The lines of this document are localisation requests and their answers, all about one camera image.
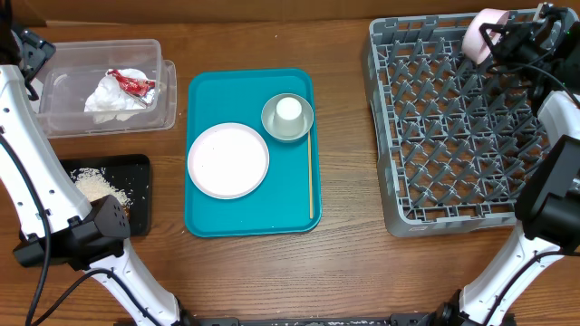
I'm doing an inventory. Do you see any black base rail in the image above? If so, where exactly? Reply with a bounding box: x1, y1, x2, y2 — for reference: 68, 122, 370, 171
193, 312, 435, 326

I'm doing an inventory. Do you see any black tray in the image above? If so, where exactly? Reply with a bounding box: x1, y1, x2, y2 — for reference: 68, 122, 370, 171
61, 154, 152, 236

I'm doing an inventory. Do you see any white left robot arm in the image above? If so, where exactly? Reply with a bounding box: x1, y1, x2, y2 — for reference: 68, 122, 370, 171
1, 1, 197, 325

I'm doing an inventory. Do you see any wooden chopstick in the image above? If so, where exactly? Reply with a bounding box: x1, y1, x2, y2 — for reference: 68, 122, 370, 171
307, 131, 314, 220

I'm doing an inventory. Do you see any red snack wrapper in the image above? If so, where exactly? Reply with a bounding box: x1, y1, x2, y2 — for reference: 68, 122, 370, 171
106, 70, 157, 106

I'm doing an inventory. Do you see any white paper cup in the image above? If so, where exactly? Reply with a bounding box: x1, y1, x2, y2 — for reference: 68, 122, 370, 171
273, 97, 304, 138

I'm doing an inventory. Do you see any white napkin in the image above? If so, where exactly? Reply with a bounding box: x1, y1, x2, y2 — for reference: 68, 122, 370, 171
109, 68, 152, 116

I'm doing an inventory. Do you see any clear plastic bin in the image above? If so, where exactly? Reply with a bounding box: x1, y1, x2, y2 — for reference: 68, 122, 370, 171
33, 39, 177, 138

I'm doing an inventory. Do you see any grey bowl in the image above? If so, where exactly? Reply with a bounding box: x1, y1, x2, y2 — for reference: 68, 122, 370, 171
261, 93, 314, 142

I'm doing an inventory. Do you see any white tissue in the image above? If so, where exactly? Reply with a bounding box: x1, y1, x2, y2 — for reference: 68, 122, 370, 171
84, 75, 141, 124

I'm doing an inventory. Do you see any large white plate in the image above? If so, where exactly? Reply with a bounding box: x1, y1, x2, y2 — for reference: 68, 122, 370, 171
187, 122, 270, 199

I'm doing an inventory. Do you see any teal serving tray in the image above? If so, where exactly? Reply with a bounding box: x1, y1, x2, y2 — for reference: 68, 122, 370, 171
184, 68, 323, 237

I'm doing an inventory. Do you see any small white plate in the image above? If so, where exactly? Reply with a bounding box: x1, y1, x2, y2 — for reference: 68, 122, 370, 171
461, 8, 509, 64

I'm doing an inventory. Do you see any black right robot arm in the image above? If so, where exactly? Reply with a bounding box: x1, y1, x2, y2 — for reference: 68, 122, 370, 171
421, 11, 579, 325

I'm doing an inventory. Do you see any pile of white rice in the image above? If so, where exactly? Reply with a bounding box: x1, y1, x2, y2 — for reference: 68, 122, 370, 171
69, 168, 131, 208

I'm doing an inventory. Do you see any grey dish rack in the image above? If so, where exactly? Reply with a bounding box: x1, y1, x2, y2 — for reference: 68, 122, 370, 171
362, 3, 579, 237

